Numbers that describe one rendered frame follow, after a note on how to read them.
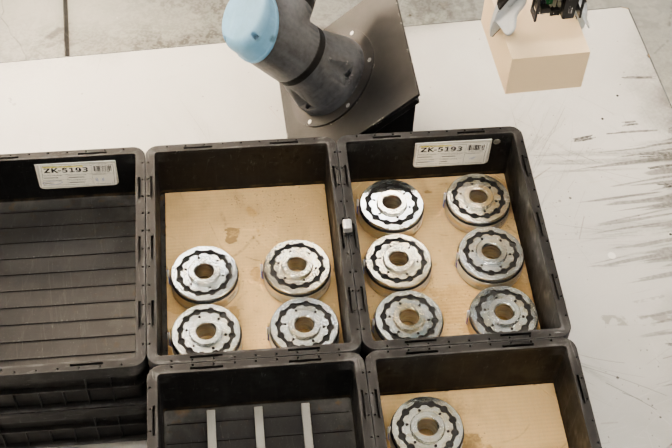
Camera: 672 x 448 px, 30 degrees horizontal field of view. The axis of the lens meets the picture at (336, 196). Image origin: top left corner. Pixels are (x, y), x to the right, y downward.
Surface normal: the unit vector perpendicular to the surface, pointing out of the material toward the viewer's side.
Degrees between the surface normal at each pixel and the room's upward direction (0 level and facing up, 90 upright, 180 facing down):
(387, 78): 43
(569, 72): 90
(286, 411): 0
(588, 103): 0
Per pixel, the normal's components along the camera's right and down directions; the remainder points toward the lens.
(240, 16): -0.68, -0.27
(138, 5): 0.03, -0.62
